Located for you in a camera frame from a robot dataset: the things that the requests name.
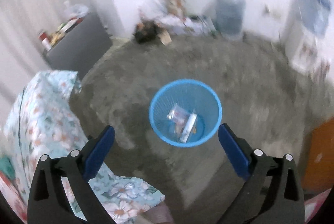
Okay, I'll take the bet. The blue white medicine box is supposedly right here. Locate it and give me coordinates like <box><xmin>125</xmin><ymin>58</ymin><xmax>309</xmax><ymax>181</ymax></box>
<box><xmin>179</xmin><ymin>112</ymin><xmax>197</xmax><ymax>143</ymax></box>

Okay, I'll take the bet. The red white snack bag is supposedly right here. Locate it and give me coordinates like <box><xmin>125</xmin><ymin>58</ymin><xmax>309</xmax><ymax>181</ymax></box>
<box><xmin>1</xmin><ymin>172</ymin><xmax>28</xmax><ymax>223</ymax></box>

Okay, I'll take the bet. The blue mesh trash basket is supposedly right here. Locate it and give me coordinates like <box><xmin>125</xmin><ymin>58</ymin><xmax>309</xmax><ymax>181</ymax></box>
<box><xmin>148</xmin><ymin>79</ymin><xmax>223</xmax><ymax>148</ymax></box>

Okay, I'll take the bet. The orange cardboard box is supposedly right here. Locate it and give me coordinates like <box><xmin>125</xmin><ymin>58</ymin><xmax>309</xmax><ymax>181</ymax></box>
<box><xmin>302</xmin><ymin>118</ymin><xmax>334</xmax><ymax>192</ymax></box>

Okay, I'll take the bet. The floral blue bed quilt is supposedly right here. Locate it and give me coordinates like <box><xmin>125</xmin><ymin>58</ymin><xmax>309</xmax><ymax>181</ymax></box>
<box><xmin>3</xmin><ymin>71</ymin><xmax>165</xmax><ymax>223</ymax></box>

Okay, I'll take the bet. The white water dispenser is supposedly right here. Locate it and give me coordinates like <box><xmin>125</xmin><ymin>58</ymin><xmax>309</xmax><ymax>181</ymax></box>
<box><xmin>284</xmin><ymin>19</ymin><xmax>331</xmax><ymax>80</ymax></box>

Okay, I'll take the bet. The grey bedside cabinet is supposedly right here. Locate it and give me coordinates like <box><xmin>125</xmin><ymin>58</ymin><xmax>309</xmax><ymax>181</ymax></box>
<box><xmin>44</xmin><ymin>12</ymin><xmax>113</xmax><ymax>80</ymax></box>

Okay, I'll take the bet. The water jug on dispenser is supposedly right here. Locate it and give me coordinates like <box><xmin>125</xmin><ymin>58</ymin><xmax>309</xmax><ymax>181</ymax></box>
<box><xmin>294</xmin><ymin>0</ymin><xmax>332</xmax><ymax>38</ymax></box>

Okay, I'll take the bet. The large water jug on floor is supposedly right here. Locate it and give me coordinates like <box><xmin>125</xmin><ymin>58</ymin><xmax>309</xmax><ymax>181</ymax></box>
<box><xmin>215</xmin><ymin>0</ymin><xmax>246</xmax><ymax>39</ymax></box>

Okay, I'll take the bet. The clear plastic bag on cabinet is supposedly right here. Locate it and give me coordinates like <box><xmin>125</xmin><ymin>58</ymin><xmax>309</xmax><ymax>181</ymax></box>
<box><xmin>63</xmin><ymin>0</ymin><xmax>89</xmax><ymax>20</ymax></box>

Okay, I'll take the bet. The dark box on floor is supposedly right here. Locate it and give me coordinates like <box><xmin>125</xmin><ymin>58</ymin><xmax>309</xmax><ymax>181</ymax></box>
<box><xmin>133</xmin><ymin>20</ymin><xmax>160</xmax><ymax>44</ymax></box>

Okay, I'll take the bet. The white curtain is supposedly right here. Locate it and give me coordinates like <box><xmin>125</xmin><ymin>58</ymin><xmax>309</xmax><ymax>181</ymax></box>
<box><xmin>1</xmin><ymin>0</ymin><xmax>123</xmax><ymax>108</ymax></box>

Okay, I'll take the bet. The white plastic bag by wall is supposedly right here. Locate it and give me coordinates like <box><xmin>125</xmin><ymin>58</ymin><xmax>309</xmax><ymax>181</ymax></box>
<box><xmin>138</xmin><ymin>0</ymin><xmax>168</xmax><ymax>21</ymax></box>

